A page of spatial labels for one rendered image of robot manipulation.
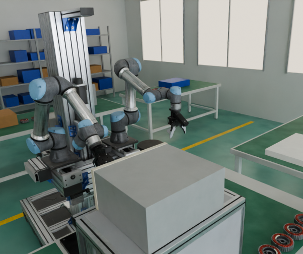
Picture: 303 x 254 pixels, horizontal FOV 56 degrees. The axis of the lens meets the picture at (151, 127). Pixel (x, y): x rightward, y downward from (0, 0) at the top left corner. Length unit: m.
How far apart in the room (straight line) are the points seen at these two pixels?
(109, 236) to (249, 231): 0.92
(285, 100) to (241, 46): 1.43
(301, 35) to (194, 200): 4.92
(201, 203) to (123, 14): 8.48
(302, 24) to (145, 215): 5.16
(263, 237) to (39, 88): 1.51
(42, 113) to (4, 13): 6.29
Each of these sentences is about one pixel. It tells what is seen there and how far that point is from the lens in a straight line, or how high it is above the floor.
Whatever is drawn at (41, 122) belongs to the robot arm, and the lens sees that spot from 1.89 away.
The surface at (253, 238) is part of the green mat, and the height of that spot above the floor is 0.75.
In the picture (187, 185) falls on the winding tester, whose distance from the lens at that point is 1.12.
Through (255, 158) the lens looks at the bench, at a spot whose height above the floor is 0.74.
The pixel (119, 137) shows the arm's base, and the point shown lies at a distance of 2.28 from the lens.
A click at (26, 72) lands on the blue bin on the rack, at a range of 7.55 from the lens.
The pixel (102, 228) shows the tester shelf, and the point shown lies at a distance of 1.28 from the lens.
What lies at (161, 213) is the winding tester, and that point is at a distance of 1.07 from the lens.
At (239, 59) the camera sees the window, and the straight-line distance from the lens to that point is 6.47.
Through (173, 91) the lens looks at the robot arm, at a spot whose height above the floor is 1.48.
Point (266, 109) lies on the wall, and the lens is 6.30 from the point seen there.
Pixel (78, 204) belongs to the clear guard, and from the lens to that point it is 1.54.
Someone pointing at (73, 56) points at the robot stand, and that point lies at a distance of 2.22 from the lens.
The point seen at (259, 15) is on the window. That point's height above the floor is 2.02.
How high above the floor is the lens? 1.89
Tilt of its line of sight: 19 degrees down
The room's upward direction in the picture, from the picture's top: 3 degrees counter-clockwise
